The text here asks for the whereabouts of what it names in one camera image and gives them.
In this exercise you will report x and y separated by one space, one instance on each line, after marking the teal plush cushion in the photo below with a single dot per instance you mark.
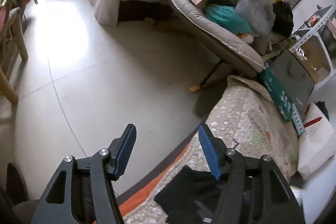
226 17

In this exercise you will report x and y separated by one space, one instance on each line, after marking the black pants white lettering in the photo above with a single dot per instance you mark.
191 196

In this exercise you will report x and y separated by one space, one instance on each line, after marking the grey plastic bag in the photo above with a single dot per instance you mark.
258 14

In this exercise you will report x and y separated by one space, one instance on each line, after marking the green long box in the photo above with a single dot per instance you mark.
277 93

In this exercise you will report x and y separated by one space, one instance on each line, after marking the grey laptop bag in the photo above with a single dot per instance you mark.
294 79

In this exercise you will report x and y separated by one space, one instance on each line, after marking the light wooden chair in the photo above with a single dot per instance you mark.
12 46

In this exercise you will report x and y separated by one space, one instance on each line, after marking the light blue toy box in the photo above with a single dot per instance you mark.
297 120

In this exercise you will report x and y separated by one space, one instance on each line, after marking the white pillow red print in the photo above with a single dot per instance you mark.
317 144

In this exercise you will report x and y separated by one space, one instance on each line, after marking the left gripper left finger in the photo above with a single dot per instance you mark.
81 191

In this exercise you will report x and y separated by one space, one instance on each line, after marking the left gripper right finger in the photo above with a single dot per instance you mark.
253 190

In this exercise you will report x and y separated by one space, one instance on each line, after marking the white metal shelf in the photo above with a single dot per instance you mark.
315 45

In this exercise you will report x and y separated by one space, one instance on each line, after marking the beige cushioned lounge chair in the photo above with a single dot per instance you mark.
229 48

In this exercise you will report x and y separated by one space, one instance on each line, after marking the quilted heart pattern bedspread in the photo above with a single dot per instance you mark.
246 119

